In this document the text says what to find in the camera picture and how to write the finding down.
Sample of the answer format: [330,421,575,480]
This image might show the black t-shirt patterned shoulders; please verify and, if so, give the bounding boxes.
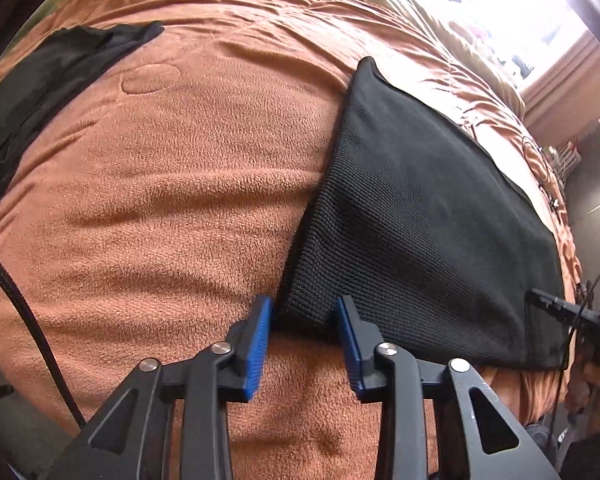
[276,58,567,370]

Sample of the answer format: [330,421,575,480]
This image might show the person right hand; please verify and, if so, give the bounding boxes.
[565,360,600,434]

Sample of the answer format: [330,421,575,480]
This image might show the orange-brown bed blanket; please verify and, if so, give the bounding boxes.
[0,0,584,480]

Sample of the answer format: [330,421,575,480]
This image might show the striped gift bag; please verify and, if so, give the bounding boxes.
[548,140,582,180]

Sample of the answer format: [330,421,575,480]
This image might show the pink curtain right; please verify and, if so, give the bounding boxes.
[521,30,600,146]

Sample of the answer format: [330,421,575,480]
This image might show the folded black shirt left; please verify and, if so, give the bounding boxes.
[0,22,163,200]

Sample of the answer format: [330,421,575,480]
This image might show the beige duvet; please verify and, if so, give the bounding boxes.
[299,0,528,122]

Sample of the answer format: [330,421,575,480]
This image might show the black braided cable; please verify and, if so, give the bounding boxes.
[0,242,88,428]

